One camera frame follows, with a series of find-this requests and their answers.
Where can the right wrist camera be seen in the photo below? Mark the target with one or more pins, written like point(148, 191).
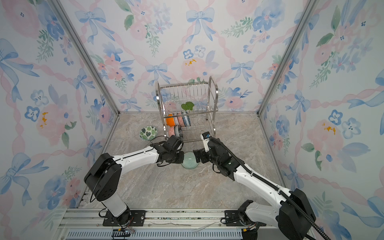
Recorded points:
point(205, 137)

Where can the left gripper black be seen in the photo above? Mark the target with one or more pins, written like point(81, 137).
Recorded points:
point(181, 157)

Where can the pale green plate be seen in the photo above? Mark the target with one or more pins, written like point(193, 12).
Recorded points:
point(189, 161)

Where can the stainless steel dish rack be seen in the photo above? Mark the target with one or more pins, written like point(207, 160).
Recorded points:
point(204, 93)

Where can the white bowl orange outside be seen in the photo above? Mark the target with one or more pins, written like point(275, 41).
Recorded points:
point(170, 120)

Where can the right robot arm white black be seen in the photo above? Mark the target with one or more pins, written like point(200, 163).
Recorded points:
point(289, 211)

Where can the green leaf-shaped dish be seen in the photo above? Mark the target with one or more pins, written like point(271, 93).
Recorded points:
point(188, 106)

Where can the blue white patterned plate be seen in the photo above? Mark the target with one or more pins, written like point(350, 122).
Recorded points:
point(187, 121)

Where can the black white floral bowl front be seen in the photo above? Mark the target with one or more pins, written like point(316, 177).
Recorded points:
point(171, 131)

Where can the green leaf pattern bowl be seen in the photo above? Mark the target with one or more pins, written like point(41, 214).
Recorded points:
point(148, 133)

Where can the dark blue flower bowl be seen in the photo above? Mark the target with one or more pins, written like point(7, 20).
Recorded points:
point(178, 131)

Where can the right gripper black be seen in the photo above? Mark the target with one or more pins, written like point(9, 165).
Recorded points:
point(203, 154)

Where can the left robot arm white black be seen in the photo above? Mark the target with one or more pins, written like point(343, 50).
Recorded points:
point(104, 176)

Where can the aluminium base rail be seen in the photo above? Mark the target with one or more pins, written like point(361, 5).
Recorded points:
point(161, 224)

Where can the black white floral bowl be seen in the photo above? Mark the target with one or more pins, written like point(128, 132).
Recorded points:
point(171, 131)
point(181, 121)

